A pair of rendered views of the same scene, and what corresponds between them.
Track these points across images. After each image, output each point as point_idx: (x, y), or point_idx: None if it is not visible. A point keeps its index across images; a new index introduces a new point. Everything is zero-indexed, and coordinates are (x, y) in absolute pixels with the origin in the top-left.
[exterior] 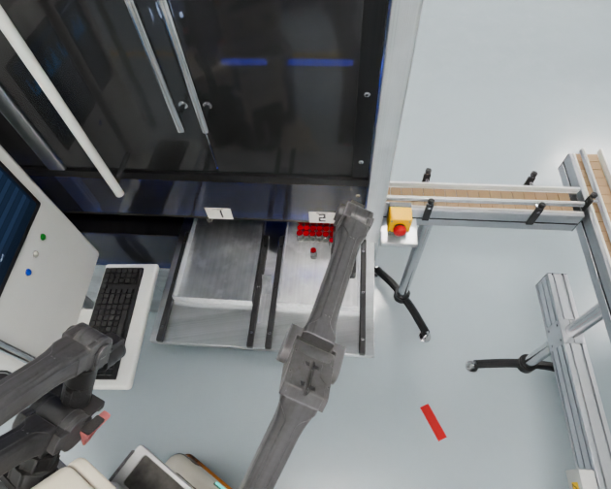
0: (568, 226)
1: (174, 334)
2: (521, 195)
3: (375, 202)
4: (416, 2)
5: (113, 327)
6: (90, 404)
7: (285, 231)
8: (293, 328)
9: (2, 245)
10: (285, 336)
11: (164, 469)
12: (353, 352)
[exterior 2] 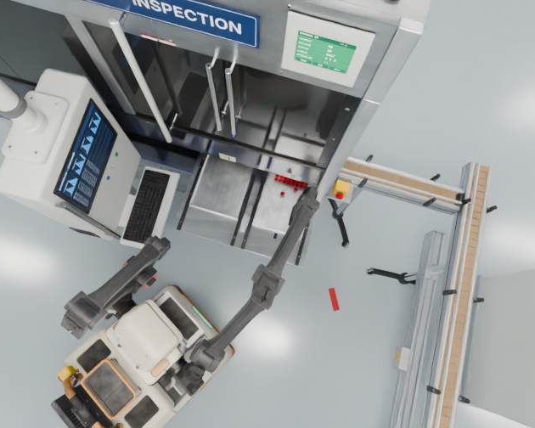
0: (449, 212)
1: (187, 227)
2: (425, 186)
3: (328, 179)
4: (368, 118)
5: (149, 212)
6: (150, 271)
7: (267, 175)
8: (261, 267)
9: (99, 165)
10: (257, 268)
11: (179, 306)
12: (291, 262)
